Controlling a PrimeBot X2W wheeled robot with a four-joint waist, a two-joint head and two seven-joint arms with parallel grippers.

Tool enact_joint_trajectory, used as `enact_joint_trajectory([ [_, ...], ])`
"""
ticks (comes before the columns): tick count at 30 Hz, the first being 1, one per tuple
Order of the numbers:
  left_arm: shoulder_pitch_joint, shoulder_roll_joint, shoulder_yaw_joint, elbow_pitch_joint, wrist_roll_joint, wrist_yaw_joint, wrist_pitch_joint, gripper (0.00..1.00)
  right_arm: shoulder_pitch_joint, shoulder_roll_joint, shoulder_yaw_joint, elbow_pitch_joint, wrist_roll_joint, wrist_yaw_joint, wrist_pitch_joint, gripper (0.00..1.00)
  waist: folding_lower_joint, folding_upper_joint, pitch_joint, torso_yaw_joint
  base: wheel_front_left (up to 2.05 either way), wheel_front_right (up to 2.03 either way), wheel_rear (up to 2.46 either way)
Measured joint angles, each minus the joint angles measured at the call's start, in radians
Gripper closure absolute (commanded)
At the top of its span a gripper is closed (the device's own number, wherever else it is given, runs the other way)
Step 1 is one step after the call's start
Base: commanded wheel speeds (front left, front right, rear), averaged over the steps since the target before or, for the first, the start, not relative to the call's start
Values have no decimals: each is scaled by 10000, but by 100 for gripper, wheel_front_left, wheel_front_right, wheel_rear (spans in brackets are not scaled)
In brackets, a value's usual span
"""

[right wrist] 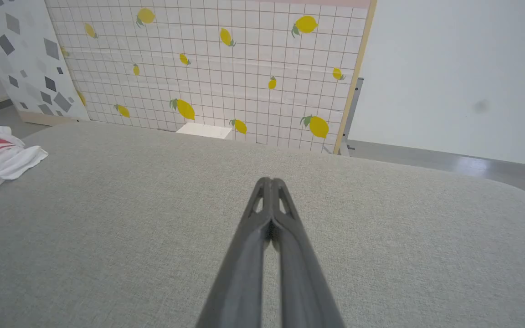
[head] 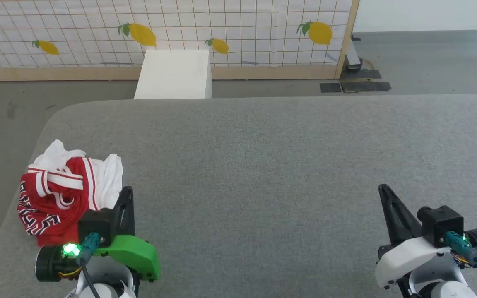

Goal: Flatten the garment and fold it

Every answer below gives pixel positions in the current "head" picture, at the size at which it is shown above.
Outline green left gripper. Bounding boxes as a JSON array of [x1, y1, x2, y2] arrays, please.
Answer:
[[36, 186, 161, 283]]

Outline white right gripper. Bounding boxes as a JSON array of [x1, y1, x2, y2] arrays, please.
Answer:
[[374, 184, 477, 290]]

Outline red and white shorts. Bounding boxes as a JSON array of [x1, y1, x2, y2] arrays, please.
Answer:
[[17, 139, 124, 247]]

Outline grey fabric sofa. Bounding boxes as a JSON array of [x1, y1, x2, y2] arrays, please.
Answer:
[[0, 94, 477, 298]]

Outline white rectangular box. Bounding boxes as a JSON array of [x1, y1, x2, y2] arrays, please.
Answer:
[[134, 50, 213, 99]]

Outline grey metal screen support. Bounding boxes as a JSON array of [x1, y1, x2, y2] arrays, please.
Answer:
[[345, 35, 363, 71]]

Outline lemon print partition screen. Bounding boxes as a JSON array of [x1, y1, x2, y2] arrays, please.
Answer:
[[0, 0, 360, 81]]

